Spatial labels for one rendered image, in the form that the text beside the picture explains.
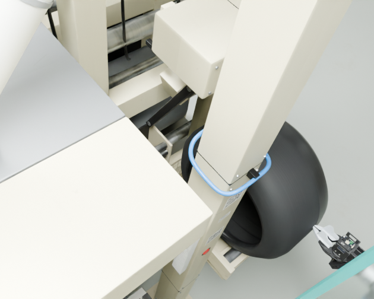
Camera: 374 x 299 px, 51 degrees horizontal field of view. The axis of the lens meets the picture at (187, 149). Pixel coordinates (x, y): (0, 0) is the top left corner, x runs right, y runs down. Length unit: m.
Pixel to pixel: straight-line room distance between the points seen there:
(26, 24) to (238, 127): 0.45
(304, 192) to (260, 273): 1.44
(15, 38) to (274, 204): 0.94
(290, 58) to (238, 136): 0.25
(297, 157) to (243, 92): 0.63
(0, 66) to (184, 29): 0.60
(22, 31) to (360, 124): 3.37
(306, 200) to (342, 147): 2.17
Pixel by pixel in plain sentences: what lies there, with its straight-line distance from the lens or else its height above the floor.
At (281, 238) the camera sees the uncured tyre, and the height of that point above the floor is 1.28.
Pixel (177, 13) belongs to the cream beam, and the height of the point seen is 1.78.
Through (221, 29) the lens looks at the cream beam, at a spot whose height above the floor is 1.78.
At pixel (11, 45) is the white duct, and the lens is 0.68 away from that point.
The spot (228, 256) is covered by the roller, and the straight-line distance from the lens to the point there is 1.73.
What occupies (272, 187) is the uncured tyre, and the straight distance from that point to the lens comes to 1.31.
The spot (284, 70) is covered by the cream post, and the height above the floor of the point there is 2.06.
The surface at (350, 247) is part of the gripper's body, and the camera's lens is 1.47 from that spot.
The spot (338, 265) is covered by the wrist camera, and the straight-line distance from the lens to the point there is 1.56.
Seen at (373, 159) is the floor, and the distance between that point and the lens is 3.61.
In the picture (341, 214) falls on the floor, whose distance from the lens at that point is 3.18.
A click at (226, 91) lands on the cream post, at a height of 1.91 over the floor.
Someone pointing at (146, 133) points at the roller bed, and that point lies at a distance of 1.70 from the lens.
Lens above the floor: 2.51
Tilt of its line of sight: 55 degrees down
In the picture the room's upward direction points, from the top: 14 degrees clockwise
